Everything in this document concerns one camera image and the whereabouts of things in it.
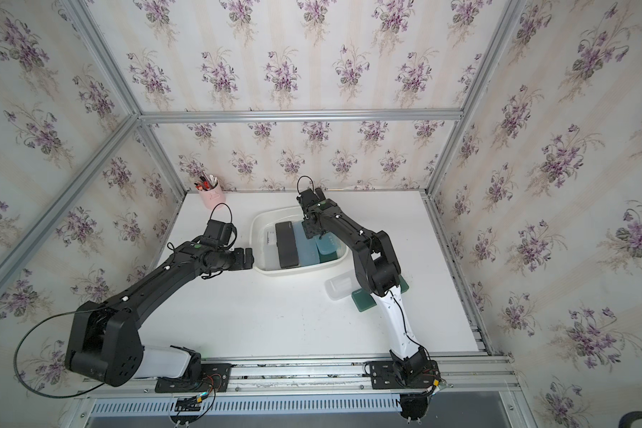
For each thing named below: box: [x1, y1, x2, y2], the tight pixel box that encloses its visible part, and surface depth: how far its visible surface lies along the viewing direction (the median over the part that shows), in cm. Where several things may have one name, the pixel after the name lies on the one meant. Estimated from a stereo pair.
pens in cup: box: [194, 170, 218, 191], surface depth 112 cm
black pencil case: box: [274, 221, 299, 270], surface depth 100 cm
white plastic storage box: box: [249, 205, 353, 275], surface depth 100 cm
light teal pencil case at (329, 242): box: [314, 230, 342, 255], surface depth 100 cm
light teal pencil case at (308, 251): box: [292, 221, 321, 266], surface depth 100 cm
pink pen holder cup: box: [198, 180, 226, 210], surface depth 110 cm
